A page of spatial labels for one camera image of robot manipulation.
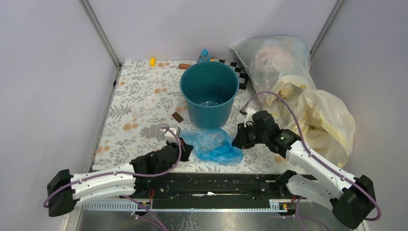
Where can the blue plastic trash bag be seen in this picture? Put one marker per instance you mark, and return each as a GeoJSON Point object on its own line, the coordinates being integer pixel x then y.
{"type": "Point", "coordinates": [212, 145]}

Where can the yellow plastic trash bag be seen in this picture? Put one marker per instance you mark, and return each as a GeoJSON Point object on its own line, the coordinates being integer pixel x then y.
{"type": "Point", "coordinates": [323, 119]}

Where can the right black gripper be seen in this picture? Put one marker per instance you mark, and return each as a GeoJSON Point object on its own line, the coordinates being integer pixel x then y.
{"type": "Point", "coordinates": [240, 140]}

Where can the brown cylinder piece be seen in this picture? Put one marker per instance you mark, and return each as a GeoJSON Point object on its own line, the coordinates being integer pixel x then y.
{"type": "Point", "coordinates": [184, 66]}

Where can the brown wooden block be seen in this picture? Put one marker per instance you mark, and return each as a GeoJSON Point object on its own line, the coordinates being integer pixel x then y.
{"type": "Point", "coordinates": [177, 117]}

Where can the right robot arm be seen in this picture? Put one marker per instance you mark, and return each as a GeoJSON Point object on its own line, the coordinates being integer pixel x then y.
{"type": "Point", "coordinates": [351, 199]}

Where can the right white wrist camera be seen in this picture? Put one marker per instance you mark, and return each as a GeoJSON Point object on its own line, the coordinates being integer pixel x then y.
{"type": "Point", "coordinates": [248, 113]}

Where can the yellow toy block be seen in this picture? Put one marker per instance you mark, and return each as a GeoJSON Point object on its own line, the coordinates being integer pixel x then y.
{"type": "Point", "coordinates": [152, 62]}

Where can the black white checkerboard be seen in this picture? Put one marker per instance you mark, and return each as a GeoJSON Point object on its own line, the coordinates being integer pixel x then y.
{"type": "Point", "coordinates": [239, 70]}

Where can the teal plastic trash bin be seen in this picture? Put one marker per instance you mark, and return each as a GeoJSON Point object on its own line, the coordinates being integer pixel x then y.
{"type": "Point", "coordinates": [209, 89]}

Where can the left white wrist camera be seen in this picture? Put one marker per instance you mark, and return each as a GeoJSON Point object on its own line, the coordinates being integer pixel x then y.
{"type": "Point", "coordinates": [171, 133]}

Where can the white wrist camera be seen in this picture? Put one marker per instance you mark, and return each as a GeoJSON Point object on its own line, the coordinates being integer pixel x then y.
{"type": "Point", "coordinates": [171, 133]}
{"type": "Point", "coordinates": [248, 113]}

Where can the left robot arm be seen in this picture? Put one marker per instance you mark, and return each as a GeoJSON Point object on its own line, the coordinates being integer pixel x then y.
{"type": "Point", "coordinates": [66, 191]}

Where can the floral table mat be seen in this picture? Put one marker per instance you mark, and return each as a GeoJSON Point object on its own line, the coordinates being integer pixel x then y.
{"type": "Point", "coordinates": [144, 100]}

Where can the clear stuffed trash bag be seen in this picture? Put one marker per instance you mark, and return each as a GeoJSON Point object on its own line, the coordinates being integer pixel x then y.
{"type": "Point", "coordinates": [279, 64]}

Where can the blue toy figure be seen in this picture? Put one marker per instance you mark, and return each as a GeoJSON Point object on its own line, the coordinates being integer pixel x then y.
{"type": "Point", "coordinates": [204, 56]}

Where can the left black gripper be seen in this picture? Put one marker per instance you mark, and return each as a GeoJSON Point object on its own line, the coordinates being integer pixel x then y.
{"type": "Point", "coordinates": [185, 151]}

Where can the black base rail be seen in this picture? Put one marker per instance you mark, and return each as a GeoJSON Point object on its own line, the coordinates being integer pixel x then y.
{"type": "Point", "coordinates": [212, 191]}

